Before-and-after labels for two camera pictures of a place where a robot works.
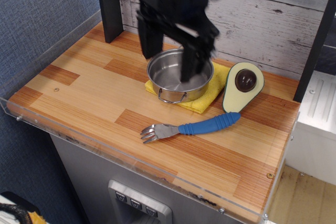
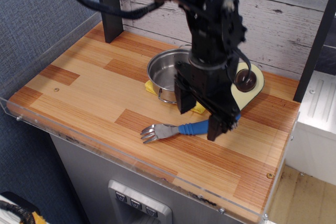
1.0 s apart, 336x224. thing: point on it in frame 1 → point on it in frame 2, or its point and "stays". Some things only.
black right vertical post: (316, 45) stays
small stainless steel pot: (164, 70) stays
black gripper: (182, 0) → (212, 91)
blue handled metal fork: (159, 131) stays
